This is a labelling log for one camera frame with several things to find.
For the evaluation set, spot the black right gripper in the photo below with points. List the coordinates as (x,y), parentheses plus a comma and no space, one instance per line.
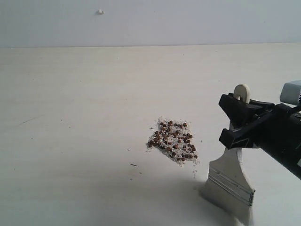
(277,132)

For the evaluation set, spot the white paint brush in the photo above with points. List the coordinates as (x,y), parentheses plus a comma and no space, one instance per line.
(228,187)

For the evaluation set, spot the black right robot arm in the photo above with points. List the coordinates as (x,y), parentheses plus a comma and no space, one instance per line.
(276,129)

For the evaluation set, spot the beans and rice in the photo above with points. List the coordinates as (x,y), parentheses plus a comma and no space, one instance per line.
(177,154)

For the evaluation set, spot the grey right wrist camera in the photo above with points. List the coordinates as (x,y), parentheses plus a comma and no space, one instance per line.
(291,93)

